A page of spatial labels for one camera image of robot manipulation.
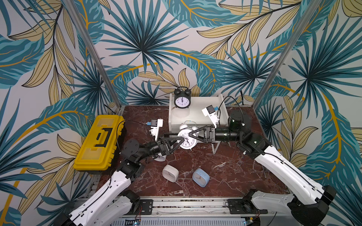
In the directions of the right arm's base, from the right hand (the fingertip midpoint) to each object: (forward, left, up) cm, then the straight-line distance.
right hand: (190, 135), depth 57 cm
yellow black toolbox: (+4, +48, -21) cm, 52 cm away
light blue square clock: (-7, -7, -32) cm, 34 cm away
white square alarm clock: (-5, +10, -30) cm, 32 cm away
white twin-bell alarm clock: (+6, +16, -34) cm, 38 cm away
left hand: (-2, +3, -2) cm, 4 cm away
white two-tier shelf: (+15, +5, -5) cm, 16 cm away
